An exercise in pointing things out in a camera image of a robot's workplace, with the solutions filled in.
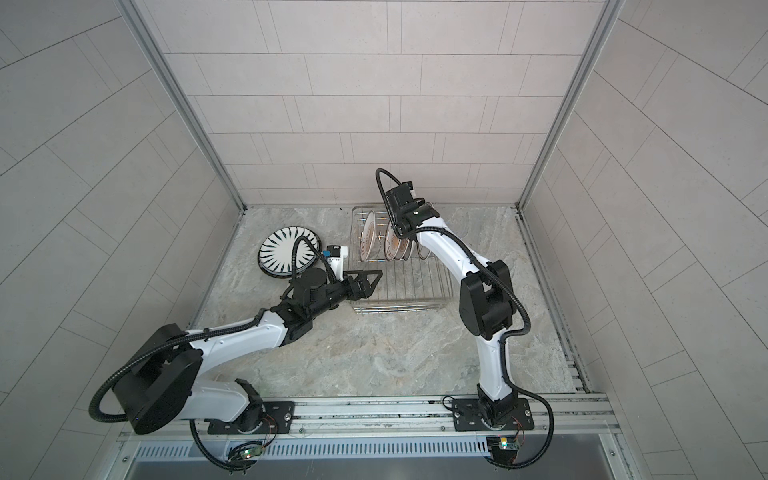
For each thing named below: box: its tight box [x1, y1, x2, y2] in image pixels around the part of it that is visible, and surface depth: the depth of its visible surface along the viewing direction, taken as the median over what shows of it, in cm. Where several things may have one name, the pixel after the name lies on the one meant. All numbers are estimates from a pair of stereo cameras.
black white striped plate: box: [258, 226, 322, 277], surface depth 101 cm
